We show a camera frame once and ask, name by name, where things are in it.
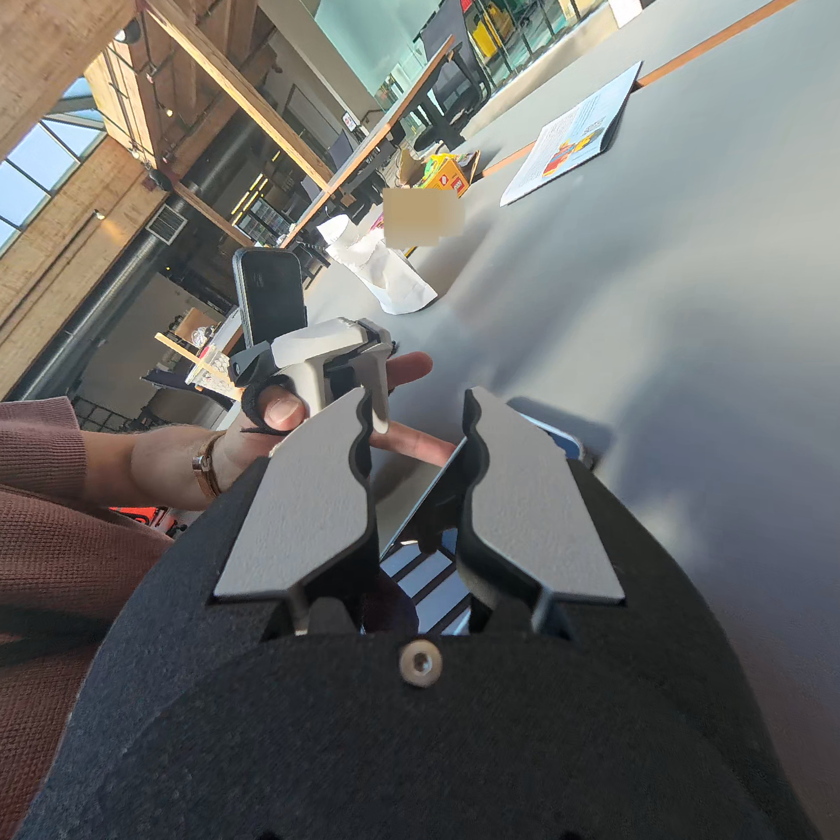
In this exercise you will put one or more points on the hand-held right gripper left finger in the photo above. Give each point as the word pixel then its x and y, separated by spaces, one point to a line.
pixel 302 519

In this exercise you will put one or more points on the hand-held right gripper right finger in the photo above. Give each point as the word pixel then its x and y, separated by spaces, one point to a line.
pixel 545 519

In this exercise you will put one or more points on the torn printed white paper bag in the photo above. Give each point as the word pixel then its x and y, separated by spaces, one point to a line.
pixel 374 269

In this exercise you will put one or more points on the colourful cardboard lego box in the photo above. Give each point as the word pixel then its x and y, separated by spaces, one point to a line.
pixel 450 173

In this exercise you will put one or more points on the person's left hand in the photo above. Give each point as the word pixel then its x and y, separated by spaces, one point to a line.
pixel 263 440

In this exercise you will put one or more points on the black smartphone blue case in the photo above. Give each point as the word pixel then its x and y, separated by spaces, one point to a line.
pixel 420 551

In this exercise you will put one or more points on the long wood edged desk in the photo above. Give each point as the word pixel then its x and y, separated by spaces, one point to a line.
pixel 381 138

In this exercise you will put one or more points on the glass skylight roof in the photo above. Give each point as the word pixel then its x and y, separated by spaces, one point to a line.
pixel 40 158

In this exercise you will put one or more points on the light wooden beam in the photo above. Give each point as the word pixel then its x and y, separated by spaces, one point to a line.
pixel 53 53

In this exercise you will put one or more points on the white blue instruction leaflet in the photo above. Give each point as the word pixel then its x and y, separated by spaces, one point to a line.
pixel 571 138

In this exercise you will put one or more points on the wall vent grille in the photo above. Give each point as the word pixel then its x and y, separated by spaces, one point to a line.
pixel 167 223

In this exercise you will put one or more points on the long ceiling duct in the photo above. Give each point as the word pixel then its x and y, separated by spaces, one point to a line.
pixel 131 263

